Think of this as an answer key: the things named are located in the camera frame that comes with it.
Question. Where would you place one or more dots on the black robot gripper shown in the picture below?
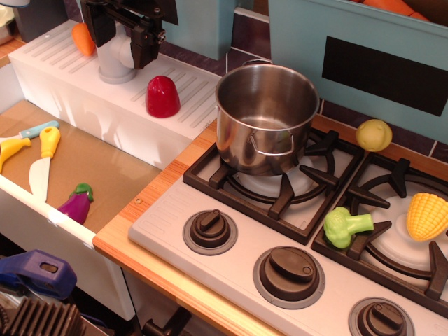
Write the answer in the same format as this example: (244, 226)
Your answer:
(101, 18)

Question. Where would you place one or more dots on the orange toy sweet potato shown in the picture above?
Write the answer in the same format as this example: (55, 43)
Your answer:
(82, 39)

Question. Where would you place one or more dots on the stainless steel pot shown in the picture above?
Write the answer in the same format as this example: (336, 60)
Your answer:
(265, 113)

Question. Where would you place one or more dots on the yellow toy potato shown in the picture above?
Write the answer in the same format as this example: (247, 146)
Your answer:
(374, 135)

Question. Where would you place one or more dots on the grey toy faucet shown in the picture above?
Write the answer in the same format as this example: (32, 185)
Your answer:
(116, 64)

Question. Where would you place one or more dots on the red toy bell pepper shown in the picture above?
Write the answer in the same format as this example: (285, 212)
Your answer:
(162, 98)

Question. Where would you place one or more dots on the white toy sink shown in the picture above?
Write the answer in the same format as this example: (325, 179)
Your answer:
(108, 140)

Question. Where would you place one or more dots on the yellow toy utensil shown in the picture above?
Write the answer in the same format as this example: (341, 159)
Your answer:
(10, 147)

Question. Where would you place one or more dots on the purple toy eggplant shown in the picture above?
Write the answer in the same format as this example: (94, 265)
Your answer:
(77, 206)

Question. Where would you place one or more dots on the left brown stove knob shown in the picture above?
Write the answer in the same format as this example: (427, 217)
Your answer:
(210, 232)

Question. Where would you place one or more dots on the brown stove knob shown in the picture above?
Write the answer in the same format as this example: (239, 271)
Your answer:
(378, 316)
(210, 232)
(289, 277)

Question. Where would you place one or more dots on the left black burner grate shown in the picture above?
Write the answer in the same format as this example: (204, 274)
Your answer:
(292, 204)

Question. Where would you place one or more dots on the black burner grate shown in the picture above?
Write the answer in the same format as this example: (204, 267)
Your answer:
(292, 204)
(387, 255)

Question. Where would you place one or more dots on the grey toy stove top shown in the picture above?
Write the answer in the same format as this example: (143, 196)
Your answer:
(160, 231)

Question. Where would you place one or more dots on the teal toy oven hood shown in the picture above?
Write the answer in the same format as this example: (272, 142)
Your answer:
(379, 63)

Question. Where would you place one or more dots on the blue clamp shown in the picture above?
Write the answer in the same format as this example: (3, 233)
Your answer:
(39, 272)

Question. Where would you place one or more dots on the green toy broccoli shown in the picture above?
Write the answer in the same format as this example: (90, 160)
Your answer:
(339, 226)

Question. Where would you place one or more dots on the middle brown stove knob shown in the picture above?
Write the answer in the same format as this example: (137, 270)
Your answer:
(289, 277)

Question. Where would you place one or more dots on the right black burner grate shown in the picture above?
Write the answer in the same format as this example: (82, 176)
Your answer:
(387, 255)

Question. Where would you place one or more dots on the yellow toy corn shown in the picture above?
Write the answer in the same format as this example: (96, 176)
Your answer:
(426, 216)

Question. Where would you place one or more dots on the right brown stove knob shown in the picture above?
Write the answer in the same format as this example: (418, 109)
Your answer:
(378, 316)

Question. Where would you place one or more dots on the blue handled toy knife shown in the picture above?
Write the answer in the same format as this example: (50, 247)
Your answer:
(32, 132)

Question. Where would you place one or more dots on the yellow handled toy knife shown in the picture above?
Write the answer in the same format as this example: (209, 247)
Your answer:
(39, 170)

